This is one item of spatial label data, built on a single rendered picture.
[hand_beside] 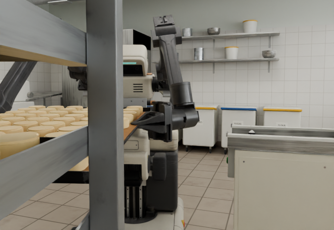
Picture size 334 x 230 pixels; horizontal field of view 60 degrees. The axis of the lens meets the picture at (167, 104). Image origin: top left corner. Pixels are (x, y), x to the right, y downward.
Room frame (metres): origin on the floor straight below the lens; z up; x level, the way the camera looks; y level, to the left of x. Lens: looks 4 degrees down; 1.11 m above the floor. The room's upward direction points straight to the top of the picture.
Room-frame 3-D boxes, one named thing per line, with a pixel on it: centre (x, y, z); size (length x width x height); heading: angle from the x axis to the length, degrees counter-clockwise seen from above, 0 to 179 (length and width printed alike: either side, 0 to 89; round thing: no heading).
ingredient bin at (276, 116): (4.58, -1.83, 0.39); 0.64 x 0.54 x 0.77; 159
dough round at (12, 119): (0.67, 0.36, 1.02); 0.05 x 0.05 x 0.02
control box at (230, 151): (1.38, -0.32, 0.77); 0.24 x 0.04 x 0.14; 164
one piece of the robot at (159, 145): (1.92, 0.20, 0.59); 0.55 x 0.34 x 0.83; 87
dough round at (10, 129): (0.55, 0.30, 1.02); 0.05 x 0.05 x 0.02
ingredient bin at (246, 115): (4.79, -1.21, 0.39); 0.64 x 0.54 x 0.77; 161
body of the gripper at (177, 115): (0.76, 0.00, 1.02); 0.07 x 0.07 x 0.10; 42
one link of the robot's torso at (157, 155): (1.66, 0.15, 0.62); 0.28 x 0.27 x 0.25; 87
